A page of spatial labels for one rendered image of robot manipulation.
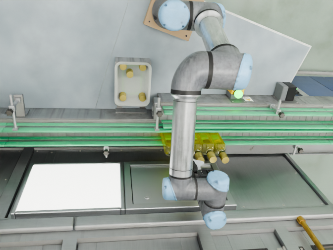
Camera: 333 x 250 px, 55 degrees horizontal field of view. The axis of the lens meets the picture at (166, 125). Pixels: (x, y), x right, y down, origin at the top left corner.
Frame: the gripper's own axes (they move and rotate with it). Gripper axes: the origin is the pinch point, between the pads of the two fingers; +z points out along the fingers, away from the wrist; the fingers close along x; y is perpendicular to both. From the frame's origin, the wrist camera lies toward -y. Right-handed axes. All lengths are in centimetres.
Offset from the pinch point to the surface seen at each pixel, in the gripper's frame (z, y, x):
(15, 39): 44, -77, 38
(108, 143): 23.5, -34.2, -3.9
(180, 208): -13.4, -4.9, -13.0
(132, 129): 23.4, -23.3, 3.7
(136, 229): -21.3, -23.2, -15.4
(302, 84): 68, 88, 14
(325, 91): 56, 97, 14
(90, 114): 36, -43, 5
